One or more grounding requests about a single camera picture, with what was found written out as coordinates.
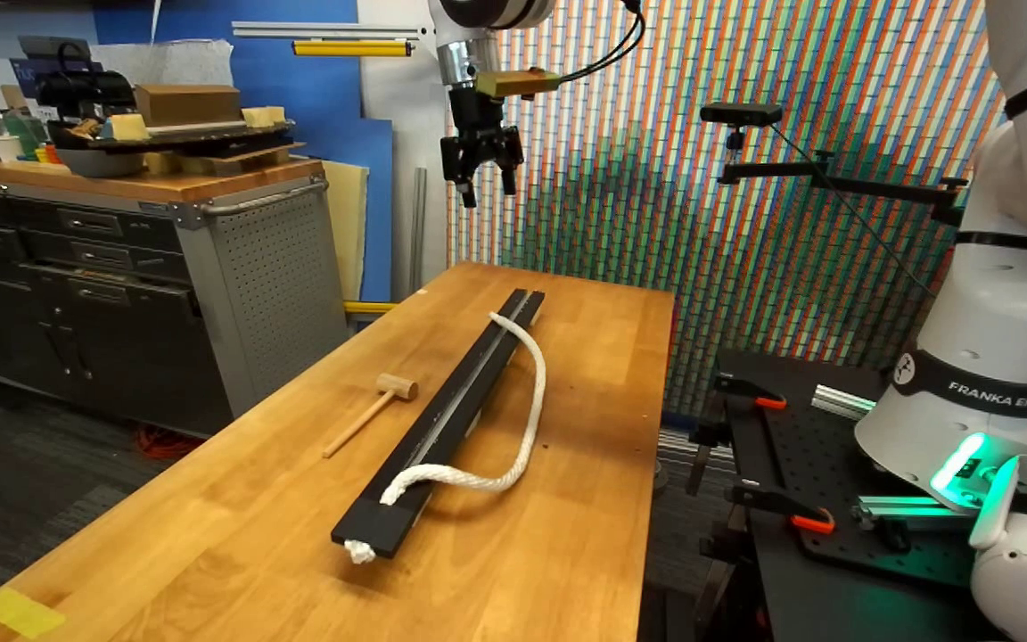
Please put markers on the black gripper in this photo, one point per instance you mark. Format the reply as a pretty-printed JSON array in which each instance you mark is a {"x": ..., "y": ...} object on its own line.
[{"x": 477, "y": 132}]

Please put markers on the long black board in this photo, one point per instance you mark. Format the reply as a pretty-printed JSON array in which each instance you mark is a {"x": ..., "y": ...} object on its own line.
[{"x": 397, "y": 493}]

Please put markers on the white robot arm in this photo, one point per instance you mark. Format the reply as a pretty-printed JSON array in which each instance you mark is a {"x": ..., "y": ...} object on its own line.
[{"x": 952, "y": 414}]

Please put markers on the yellow level bar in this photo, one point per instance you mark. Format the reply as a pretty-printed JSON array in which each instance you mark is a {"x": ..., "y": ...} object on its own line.
[{"x": 351, "y": 46}]

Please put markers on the small wooden mallet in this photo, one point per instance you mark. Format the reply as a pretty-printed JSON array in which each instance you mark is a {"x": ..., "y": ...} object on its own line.
[{"x": 391, "y": 389}]

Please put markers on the grey tool cabinet wood top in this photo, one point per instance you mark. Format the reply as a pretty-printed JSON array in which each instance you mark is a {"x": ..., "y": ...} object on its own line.
[{"x": 171, "y": 301}]

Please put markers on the black mounting plate with clamps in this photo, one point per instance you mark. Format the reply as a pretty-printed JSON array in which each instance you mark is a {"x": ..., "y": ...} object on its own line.
[{"x": 852, "y": 581}]

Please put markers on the yellow tape patch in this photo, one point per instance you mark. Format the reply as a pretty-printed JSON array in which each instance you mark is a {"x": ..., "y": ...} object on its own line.
[{"x": 24, "y": 619}]

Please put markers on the black camera on boom arm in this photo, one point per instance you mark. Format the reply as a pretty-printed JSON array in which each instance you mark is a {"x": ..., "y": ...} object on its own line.
[{"x": 734, "y": 120}]

